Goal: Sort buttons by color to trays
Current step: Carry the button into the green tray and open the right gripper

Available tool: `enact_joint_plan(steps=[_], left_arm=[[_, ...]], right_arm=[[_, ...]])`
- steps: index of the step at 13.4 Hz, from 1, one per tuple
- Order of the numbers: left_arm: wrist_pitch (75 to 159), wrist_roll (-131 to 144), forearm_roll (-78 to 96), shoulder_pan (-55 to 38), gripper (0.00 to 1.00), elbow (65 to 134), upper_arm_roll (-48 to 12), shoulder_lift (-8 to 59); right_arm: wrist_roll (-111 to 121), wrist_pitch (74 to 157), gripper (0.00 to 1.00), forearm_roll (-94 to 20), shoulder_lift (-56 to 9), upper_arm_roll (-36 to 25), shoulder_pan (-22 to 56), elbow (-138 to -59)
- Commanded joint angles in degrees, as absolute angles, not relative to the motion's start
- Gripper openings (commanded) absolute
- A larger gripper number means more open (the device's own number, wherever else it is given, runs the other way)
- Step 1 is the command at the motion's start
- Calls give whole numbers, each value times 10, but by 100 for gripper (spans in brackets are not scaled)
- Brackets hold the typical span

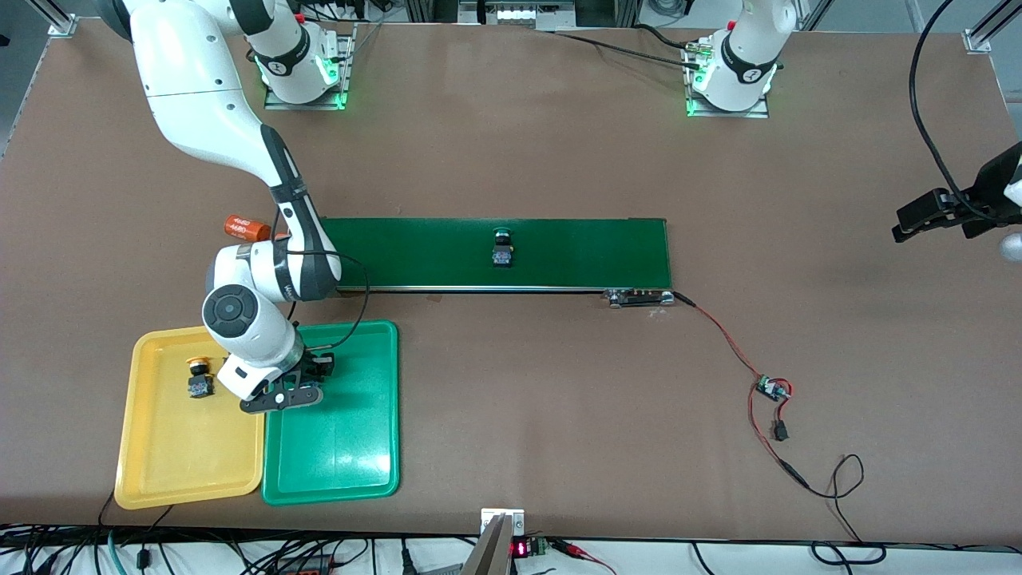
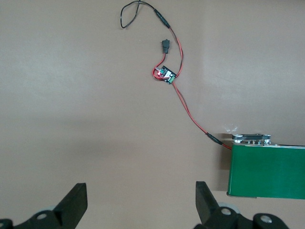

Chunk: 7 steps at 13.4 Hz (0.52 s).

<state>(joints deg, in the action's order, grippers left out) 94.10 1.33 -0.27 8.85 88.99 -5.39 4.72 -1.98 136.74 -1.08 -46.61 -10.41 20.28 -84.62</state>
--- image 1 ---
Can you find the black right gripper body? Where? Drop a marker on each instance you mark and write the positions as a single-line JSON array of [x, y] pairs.
[[312, 364]]

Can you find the grey device with lights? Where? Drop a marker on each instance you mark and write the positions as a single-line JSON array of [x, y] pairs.
[[527, 12]]

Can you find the aluminium camera mount bar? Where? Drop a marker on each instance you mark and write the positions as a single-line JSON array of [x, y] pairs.
[[489, 551]]

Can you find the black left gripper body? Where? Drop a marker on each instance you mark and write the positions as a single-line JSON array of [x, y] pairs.
[[979, 214]]

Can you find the green conveyor belt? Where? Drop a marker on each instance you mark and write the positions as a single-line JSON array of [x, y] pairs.
[[575, 271]]

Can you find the small motor controller board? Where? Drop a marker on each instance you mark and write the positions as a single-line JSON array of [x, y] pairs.
[[772, 389]]

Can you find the green push button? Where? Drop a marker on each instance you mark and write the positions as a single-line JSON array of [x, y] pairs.
[[501, 255]]

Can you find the yellow push button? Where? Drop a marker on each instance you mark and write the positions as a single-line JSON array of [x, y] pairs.
[[200, 386]]

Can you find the aluminium frame corner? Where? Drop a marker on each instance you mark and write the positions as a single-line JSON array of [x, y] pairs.
[[978, 40], [62, 24]]

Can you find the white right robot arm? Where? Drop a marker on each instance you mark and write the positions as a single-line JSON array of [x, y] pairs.
[[200, 104]]

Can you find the green plastic tray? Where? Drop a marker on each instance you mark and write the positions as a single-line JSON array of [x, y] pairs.
[[351, 431]]

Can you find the yellow plastic tray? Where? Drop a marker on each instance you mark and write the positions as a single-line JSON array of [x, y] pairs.
[[176, 455]]

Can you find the red clip lead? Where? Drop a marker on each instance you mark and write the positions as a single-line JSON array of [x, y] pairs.
[[583, 553]]

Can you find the red digit display module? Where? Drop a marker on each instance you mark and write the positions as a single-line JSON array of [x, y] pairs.
[[527, 548]]

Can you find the orange 4680 cylinder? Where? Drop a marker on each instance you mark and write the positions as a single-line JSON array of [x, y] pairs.
[[243, 228]]

